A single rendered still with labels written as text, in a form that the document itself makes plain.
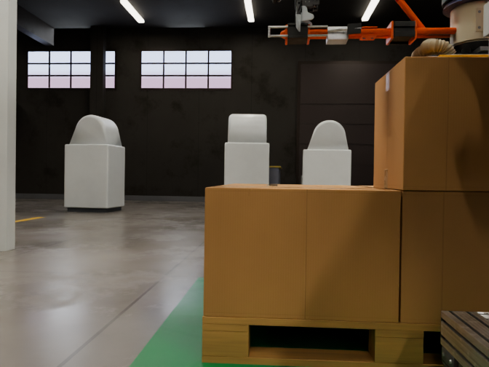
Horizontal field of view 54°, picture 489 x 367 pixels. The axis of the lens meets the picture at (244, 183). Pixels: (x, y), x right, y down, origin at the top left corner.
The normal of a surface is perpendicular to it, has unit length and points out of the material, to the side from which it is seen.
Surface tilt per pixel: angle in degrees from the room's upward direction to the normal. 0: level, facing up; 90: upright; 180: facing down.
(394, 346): 90
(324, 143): 90
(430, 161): 90
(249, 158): 90
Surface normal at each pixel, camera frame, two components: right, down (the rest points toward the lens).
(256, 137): -0.02, -0.17
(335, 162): -0.14, 0.01
